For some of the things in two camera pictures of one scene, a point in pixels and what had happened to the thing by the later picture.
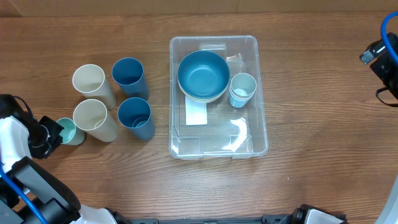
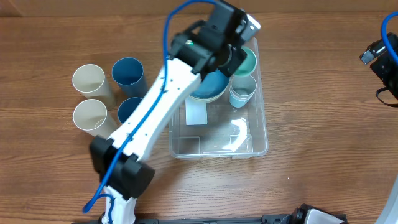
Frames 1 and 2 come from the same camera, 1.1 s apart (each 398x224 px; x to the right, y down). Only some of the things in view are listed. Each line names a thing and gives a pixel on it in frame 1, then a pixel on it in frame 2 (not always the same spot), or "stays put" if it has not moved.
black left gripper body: x=44 y=139 to x=229 y=52
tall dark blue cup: x=129 y=74 stays put
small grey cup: x=242 y=86 stays put
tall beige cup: x=89 y=80 stays put
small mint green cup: x=71 y=134 to x=248 y=63
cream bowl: x=201 y=100 stays put
